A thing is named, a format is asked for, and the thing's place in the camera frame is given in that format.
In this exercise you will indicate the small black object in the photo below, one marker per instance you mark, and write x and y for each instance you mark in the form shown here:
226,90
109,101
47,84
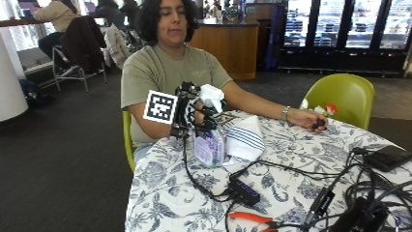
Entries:
319,123

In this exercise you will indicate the clear spray bottle white trigger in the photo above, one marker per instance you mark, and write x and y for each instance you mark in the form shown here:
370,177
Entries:
210,145

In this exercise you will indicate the small white and orange toy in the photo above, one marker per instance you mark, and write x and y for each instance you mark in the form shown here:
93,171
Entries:
325,109

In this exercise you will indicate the green plastic chair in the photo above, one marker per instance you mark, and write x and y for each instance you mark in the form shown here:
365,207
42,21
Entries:
127,141
343,96

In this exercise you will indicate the white marker cube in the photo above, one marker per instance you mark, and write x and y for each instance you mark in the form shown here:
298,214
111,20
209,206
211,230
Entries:
161,107

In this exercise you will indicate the white cloth with blue stripes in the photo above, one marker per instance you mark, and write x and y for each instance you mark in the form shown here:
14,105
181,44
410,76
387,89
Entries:
246,138

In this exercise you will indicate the the person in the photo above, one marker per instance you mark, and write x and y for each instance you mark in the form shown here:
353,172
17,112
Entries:
171,71

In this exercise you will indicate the flat black box device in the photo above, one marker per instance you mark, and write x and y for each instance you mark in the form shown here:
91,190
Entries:
389,157

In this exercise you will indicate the wooden counter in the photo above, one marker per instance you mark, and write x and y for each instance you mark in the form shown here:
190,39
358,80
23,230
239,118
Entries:
227,46

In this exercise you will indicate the black usb hub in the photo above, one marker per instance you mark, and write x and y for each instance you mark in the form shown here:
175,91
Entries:
245,192

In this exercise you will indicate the blue floral white tablecloth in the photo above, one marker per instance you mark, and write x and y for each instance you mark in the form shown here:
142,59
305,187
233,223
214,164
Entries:
185,199

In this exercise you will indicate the glass door display fridge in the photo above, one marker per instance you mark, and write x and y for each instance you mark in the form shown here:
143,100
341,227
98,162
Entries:
343,35

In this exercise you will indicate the black electronic device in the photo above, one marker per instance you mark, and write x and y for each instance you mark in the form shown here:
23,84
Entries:
361,216

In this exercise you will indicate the white padded jacket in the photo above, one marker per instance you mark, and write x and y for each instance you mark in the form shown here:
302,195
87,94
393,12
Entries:
117,43

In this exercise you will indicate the grey metal chair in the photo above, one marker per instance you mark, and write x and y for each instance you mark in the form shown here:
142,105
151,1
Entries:
78,72

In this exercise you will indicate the dark jacket on chair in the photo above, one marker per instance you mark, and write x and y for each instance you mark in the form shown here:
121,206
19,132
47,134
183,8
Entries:
82,42

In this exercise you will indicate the dark bag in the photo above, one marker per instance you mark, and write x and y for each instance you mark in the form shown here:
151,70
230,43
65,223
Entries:
34,92

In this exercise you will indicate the white round pillar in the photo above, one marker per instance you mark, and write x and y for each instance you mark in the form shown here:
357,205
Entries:
10,74

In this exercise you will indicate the dark wooden high table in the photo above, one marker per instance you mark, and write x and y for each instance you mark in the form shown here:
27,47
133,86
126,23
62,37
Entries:
22,22

